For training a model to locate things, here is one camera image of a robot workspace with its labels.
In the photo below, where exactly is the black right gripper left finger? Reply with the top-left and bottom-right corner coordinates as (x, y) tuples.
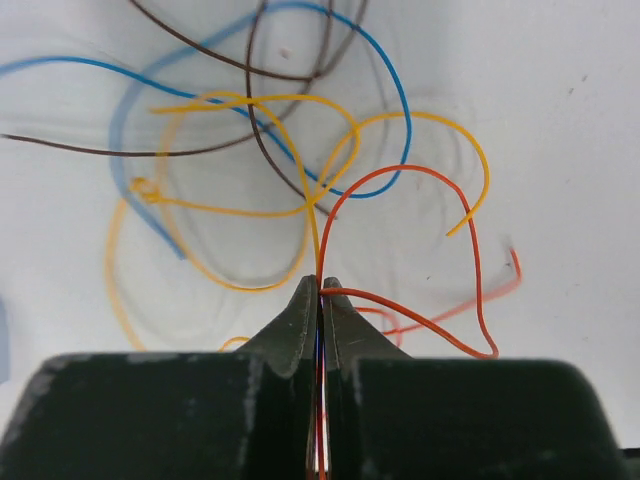
(1, 276), (319, 479)

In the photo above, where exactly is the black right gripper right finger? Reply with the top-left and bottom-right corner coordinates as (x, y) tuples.
(323, 295), (631, 479)

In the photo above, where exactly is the red wire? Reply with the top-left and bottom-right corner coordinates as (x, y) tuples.
(314, 164), (524, 476)

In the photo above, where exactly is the light blue wire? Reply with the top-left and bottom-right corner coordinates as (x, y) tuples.
(0, 0), (414, 261)

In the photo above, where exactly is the brown wire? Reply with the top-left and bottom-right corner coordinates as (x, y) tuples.
(0, 0), (371, 221)

